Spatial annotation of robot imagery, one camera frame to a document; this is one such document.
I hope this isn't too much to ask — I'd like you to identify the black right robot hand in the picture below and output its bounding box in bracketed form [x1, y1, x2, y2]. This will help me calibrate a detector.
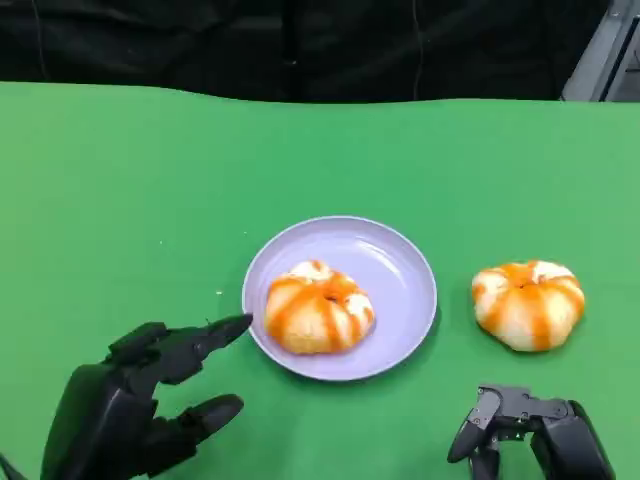
[446, 383, 617, 480]

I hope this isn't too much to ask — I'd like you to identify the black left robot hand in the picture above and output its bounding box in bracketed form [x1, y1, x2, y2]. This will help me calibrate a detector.
[39, 313, 254, 480]

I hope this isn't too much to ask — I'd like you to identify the orange white toy bread roll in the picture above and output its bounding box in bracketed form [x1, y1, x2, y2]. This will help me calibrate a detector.
[471, 259, 586, 354]
[263, 259, 377, 356]

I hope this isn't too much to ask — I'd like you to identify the lilac plate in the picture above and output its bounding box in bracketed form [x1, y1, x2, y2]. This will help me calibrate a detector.
[241, 215, 439, 383]

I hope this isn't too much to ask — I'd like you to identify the green table cloth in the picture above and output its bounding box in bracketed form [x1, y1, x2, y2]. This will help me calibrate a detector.
[0, 79, 640, 480]

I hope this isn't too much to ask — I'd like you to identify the black backdrop curtain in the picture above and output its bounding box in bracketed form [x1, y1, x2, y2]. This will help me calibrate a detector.
[0, 0, 614, 105]

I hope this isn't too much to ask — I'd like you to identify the grey metal frame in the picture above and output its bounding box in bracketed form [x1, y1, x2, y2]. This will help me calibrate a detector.
[559, 0, 640, 103]

